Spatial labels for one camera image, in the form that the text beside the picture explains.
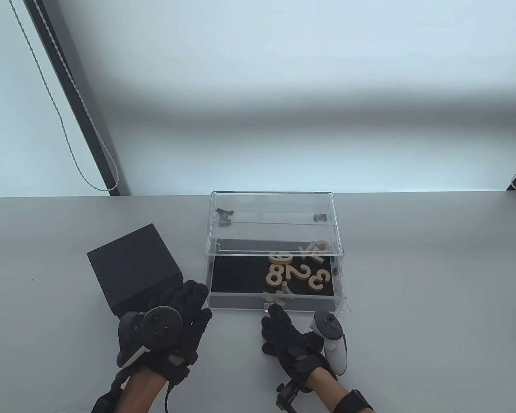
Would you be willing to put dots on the pile of wooden number blocks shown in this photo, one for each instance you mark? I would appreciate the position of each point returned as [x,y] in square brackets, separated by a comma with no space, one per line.
[299,271]

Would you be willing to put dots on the black forearm module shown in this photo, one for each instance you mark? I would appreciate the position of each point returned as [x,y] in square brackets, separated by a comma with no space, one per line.
[103,404]
[354,402]

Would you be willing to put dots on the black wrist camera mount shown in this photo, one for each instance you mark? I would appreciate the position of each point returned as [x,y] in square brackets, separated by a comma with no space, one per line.
[286,396]
[176,365]

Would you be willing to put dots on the clear acrylic drawer case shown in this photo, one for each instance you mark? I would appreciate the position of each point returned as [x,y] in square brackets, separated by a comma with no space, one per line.
[271,202]

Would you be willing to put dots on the person's left hand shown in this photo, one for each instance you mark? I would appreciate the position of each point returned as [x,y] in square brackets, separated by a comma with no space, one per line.
[189,305]

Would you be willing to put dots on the black and white controller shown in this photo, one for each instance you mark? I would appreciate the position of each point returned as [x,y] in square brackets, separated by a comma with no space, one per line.
[333,340]
[155,329]

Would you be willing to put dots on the person's left forearm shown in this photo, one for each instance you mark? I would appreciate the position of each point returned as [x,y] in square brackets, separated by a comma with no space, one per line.
[139,393]

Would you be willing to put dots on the person's right forearm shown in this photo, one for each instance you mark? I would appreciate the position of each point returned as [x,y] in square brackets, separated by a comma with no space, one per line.
[331,393]

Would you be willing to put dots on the clear acrylic drawer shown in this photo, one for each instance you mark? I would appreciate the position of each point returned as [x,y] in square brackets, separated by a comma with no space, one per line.
[241,301]

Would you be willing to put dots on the person's right hand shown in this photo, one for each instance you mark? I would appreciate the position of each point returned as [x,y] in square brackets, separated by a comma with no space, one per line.
[292,344]

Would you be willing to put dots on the black cardboard box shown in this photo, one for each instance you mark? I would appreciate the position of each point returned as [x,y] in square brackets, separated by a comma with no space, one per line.
[133,262]
[155,297]

